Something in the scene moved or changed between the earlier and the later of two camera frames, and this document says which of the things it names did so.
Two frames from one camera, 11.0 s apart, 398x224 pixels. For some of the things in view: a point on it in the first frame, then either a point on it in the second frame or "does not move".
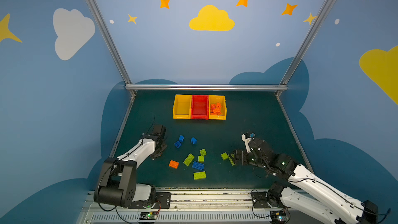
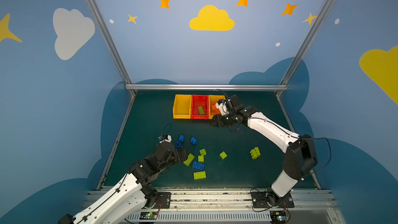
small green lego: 224,156 does not move
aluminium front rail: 185,206 does not move
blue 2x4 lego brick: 198,165 does not move
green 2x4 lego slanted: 188,159 does not move
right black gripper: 241,157 → 222,120
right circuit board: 278,217 does not move
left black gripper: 160,146 → 180,154
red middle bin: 199,109 does not move
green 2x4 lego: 231,161 → 201,111
